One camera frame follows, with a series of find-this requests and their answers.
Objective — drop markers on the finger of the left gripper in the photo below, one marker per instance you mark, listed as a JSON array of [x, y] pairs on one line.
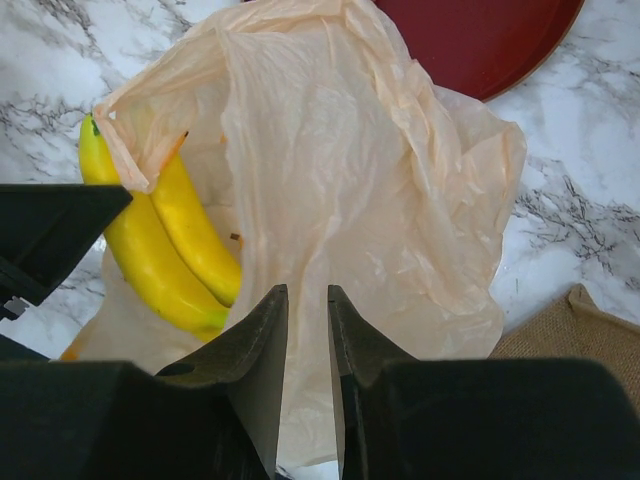
[[45, 231]]

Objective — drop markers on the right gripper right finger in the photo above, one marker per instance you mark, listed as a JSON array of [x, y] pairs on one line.
[[366, 435]]

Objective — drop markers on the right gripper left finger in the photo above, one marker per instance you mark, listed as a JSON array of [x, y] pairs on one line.
[[229, 410]]

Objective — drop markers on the yellow banana bunch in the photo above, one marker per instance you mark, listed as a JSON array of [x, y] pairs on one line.
[[170, 253]]

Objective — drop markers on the peach plastic grocery bag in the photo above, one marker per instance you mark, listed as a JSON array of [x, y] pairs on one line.
[[323, 154]]

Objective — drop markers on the burlap tote bag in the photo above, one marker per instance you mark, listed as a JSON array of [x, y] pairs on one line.
[[573, 327]]

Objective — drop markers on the dark red round plate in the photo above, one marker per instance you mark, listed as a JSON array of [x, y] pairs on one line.
[[481, 48]]

